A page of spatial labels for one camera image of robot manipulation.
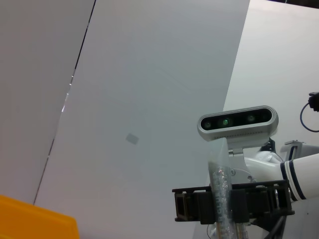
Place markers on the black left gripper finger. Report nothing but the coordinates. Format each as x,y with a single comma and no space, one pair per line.
256,201
202,206

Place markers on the yellow plastic bin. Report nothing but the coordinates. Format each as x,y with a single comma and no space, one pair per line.
37,219

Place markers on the silver head camera bracket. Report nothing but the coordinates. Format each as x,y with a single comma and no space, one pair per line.
236,159

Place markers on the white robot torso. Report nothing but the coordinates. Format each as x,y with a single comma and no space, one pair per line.
264,166

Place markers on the silver head depth camera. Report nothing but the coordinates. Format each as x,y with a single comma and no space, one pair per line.
236,122

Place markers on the grey marker pen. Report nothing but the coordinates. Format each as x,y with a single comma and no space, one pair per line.
221,189

